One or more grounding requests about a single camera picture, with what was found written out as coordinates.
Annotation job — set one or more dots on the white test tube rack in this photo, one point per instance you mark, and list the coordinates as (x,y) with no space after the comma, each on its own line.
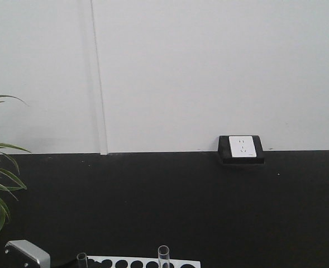
(115,261)

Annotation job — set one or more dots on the green spider plant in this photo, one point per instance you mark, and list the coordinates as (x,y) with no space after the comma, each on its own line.
(9,181)

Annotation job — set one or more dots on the clear glass test tube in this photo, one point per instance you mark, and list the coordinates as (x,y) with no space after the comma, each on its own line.
(163,256)
(82,260)

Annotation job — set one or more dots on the black wall socket box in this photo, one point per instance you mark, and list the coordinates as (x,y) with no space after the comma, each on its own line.
(240,150)

